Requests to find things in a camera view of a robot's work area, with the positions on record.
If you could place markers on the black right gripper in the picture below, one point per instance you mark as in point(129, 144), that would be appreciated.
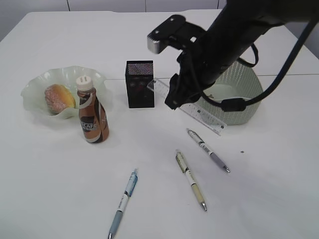
point(199, 69)

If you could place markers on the clear plastic ruler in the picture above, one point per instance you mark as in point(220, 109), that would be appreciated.
point(191, 109)

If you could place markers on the white grey grip pen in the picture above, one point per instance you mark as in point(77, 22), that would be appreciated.
point(200, 142)

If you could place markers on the beige retractable pen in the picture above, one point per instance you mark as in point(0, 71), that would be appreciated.
point(180, 158)

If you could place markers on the brown Nescafe coffee bottle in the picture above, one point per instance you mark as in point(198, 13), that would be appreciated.
point(92, 115)

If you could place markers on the light blue retractable pen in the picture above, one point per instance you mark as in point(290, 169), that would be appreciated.
point(123, 203)

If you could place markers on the sugar-dusted bread roll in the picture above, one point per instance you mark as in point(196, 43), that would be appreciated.
point(58, 98)

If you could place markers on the pink pencil sharpener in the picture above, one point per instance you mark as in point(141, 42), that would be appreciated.
point(138, 88)

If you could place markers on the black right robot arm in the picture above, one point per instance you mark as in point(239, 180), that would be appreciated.
point(242, 22)

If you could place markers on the grey-green plastic woven basket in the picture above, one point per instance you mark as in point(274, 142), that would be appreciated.
point(238, 81)

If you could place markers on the black mesh pen holder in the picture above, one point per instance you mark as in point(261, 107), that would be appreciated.
point(138, 75)

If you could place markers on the pale green wavy glass plate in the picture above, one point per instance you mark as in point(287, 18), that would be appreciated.
point(33, 92)

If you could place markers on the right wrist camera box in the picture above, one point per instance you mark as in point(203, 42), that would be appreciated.
point(175, 32)

